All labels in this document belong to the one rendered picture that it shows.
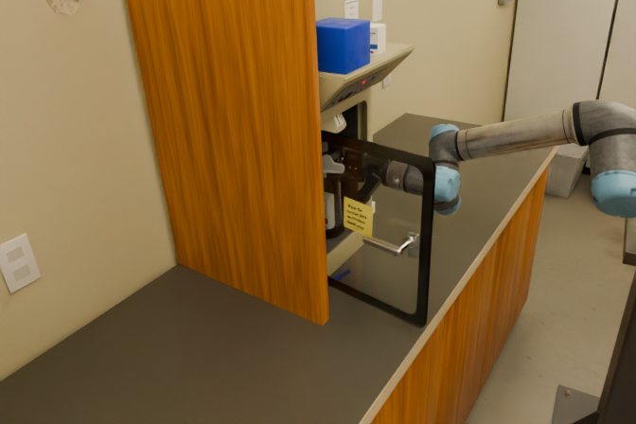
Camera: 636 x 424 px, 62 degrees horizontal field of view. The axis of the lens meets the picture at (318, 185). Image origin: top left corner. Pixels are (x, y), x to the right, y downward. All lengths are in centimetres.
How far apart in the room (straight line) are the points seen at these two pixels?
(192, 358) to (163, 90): 61
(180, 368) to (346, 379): 36
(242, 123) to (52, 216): 48
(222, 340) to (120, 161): 50
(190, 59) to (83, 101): 27
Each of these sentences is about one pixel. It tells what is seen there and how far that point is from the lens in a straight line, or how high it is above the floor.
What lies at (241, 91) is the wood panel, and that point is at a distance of 111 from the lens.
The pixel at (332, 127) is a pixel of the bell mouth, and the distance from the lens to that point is 130.
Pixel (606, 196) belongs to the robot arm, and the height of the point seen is 128.
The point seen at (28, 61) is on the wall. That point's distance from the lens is 123.
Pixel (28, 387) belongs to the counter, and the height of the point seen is 94.
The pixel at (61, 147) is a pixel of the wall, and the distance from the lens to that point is 129.
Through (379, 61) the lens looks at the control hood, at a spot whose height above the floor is 151.
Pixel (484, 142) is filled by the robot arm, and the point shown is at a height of 130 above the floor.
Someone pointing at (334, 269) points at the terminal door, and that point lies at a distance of 127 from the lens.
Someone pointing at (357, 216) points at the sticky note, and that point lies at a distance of 114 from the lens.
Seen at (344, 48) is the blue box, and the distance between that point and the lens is 105.
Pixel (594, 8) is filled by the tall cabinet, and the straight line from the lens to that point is 405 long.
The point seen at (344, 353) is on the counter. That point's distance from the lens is 121.
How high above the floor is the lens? 179
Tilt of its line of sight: 27 degrees down
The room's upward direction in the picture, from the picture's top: 3 degrees counter-clockwise
